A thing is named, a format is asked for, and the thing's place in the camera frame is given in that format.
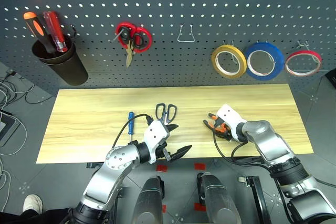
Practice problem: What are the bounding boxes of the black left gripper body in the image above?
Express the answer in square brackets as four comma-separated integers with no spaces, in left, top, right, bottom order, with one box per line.
[156,141,173,162]

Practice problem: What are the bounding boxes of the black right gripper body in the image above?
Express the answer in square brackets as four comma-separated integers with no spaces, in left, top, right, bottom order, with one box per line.
[214,119,233,141]

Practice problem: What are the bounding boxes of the dark grey perforated pegboard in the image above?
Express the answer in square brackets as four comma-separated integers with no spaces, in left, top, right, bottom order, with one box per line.
[0,0,336,98]

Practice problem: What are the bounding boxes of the yellow tape roll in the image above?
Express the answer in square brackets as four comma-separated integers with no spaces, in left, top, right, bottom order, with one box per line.
[211,45,248,79]

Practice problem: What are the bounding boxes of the metal tape hook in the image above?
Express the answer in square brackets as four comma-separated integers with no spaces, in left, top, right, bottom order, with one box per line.
[296,39,322,65]
[222,39,238,65]
[258,39,277,65]

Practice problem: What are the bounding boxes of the blue tape roll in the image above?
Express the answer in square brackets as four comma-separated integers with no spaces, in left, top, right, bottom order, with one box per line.
[244,41,285,80]

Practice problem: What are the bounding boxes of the red tape roll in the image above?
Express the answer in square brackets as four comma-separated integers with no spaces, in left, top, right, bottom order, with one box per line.
[285,50,323,77]

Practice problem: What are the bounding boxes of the dark rounded robot leg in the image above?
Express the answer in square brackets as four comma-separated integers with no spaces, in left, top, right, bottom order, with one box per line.
[132,175,165,224]
[196,172,243,224]

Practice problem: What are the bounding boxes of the metal scissors hook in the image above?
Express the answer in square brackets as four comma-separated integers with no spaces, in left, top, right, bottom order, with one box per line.
[108,29,124,42]

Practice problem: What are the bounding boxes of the black box on floor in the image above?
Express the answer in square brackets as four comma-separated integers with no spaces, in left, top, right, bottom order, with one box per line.
[324,68,336,90]

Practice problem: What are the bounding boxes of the black cup holder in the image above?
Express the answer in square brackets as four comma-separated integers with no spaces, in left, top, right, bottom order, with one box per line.
[31,35,89,87]

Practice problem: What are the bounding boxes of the black trouser leg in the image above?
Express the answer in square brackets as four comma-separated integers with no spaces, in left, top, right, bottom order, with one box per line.
[0,207,71,224]

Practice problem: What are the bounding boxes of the white shoe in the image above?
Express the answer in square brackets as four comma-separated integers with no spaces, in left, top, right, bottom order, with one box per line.
[23,194,44,213]

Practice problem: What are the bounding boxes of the black flat floor device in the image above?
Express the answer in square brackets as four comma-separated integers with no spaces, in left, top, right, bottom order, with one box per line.
[0,108,20,148]

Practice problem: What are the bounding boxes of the orange and black screwdriver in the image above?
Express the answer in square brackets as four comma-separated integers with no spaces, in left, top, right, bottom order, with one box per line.
[23,11,57,56]

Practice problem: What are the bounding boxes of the dark blue-handled scissors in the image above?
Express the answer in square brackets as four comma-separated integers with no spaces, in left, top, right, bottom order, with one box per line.
[155,103,178,125]

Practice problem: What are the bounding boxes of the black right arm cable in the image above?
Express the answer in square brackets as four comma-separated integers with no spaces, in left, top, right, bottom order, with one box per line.
[213,130,274,173]

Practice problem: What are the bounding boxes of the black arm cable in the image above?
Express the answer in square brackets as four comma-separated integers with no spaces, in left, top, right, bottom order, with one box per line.
[112,113,155,151]
[213,130,274,173]

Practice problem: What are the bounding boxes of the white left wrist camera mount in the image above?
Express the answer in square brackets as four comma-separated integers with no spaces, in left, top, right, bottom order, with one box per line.
[143,120,170,165]

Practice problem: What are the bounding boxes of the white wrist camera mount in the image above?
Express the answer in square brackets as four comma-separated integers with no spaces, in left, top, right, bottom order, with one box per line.
[216,104,248,143]
[143,120,170,165]

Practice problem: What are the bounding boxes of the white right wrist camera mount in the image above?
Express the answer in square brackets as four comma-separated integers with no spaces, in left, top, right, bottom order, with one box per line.
[216,104,248,143]

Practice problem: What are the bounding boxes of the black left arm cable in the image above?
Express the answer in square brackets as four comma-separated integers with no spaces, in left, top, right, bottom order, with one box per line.
[112,113,155,151]

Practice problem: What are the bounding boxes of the blue-handled screwdriver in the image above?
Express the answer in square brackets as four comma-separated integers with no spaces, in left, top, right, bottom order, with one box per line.
[127,111,135,142]

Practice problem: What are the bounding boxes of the metal wire loop hook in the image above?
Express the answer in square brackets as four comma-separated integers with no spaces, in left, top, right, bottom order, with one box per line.
[177,23,196,44]

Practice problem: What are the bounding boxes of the red-handled scissors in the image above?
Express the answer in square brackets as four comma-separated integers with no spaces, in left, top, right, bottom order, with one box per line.
[115,22,154,68]

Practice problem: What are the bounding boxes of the black floor cable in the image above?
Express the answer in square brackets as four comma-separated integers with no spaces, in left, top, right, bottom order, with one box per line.
[24,82,57,104]

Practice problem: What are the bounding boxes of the red clear-handled screwdriver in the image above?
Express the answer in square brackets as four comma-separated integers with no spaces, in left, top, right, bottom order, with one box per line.
[42,10,69,52]

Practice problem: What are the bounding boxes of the white floor cable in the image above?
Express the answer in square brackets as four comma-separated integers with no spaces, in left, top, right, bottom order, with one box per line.
[0,76,35,198]

